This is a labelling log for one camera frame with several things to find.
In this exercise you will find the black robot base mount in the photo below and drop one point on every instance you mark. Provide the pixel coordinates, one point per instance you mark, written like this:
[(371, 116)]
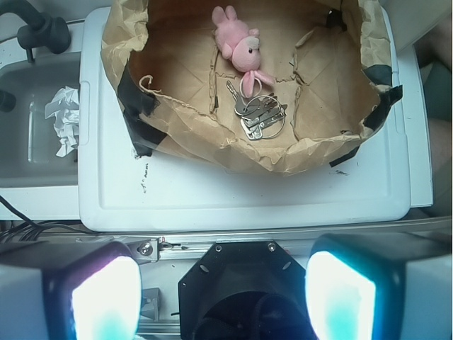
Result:
[(248, 290)]

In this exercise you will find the silver keys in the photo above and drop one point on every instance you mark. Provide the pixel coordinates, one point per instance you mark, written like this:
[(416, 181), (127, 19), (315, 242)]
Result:
[(262, 117)]

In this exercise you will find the brown paper bag container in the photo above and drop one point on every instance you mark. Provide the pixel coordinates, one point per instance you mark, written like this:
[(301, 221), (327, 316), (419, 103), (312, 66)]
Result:
[(259, 87)]

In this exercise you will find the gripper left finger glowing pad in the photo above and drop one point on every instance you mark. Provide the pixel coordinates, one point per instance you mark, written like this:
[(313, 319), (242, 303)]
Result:
[(69, 291)]

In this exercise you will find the pink plush bunny toy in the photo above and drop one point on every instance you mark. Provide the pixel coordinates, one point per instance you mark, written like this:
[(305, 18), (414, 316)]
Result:
[(241, 46)]

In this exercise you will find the black faucet fixture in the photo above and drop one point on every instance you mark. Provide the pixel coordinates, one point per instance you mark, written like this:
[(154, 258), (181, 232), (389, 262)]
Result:
[(40, 29)]

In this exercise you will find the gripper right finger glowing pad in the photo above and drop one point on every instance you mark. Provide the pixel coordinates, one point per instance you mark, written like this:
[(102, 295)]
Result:
[(380, 286)]

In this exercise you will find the white plastic tray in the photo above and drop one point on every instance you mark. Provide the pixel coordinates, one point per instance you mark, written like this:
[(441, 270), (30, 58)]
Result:
[(119, 191)]

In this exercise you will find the crumpled white paper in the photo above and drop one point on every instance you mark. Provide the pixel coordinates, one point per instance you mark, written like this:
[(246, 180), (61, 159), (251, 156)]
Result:
[(65, 109)]

